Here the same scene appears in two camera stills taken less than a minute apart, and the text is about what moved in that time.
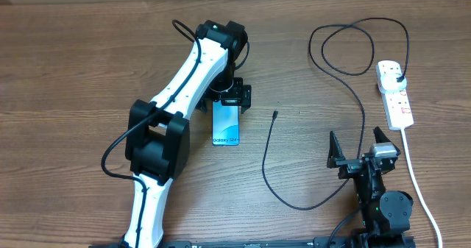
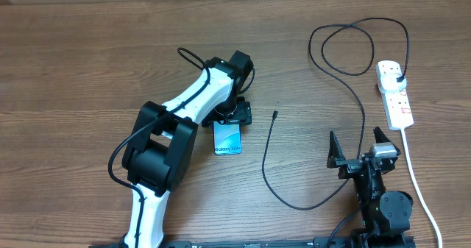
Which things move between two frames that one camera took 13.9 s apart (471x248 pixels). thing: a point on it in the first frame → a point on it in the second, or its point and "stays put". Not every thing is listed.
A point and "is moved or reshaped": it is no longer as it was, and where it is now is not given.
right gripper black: x=348 y=165 stays put
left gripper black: x=239 y=95 → x=241 y=114
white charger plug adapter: x=388 y=82 stays put
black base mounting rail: x=319 y=242 stays put
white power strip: x=395 y=102 stays put
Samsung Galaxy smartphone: x=225 y=124 is moved or reshaped
